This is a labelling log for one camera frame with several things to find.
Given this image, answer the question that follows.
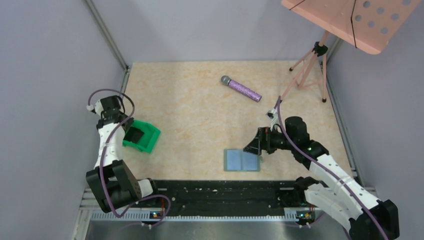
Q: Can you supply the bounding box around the pink music stand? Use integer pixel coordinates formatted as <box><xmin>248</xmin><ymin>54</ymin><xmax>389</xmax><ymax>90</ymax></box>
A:
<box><xmin>277</xmin><ymin>0</ymin><xmax>422</xmax><ymax>105</ymax></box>

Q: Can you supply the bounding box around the purple glitter microphone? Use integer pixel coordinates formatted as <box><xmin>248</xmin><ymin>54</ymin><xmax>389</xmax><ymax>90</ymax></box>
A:
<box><xmin>220</xmin><ymin>75</ymin><xmax>262</xmax><ymax>103</ymax></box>

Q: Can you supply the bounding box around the green plastic bin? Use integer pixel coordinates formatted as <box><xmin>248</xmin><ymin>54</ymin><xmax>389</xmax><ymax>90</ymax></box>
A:
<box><xmin>122</xmin><ymin>120</ymin><xmax>161</xmax><ymax>154</ymax></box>

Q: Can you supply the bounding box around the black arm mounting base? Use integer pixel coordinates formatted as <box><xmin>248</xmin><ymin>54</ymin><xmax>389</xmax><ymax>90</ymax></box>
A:
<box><xmin>155</xmin><ymin>180</ymin><xmax>311</xmax><ymax>217</ymax></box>

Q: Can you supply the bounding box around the sage green card holder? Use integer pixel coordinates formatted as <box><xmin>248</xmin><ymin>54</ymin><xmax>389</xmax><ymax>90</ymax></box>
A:
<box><xmin>223</xmin><ymin>149</ymin><xmax>262</xmax><ymax>172</ymax></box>

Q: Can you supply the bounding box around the aluminium front rail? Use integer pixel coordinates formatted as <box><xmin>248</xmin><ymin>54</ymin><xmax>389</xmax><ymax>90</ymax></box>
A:
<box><xmin>71</xmin><ymin>187</ymin><xmax>392</xmax><ymax>240</ymax></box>

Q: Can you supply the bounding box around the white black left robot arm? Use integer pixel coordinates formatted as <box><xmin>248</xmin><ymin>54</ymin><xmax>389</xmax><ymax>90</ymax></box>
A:
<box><xmin>86</xmin><ymin>95</ymin><xmax>155</xmax><ymax>213</ymax></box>

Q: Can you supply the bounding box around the black card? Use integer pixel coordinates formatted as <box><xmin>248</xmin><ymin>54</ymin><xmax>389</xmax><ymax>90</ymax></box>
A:
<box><xmin>123</xmin><ymin>127</ymin><xmax>145</xmax><ymax>144</ymax></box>

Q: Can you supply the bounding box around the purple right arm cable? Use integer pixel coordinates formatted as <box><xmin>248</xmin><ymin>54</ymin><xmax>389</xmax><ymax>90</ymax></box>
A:
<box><xmin>273</xmin><ymin>96</ymin><xmax>390</xmax><ymax>240</ymax></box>

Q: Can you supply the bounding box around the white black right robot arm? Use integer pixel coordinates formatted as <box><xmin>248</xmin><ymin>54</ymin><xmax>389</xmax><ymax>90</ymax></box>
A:
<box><xmin>243</xmin><ymin>116</ymin><xmax>400</xmax><ymax>240</ymax></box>

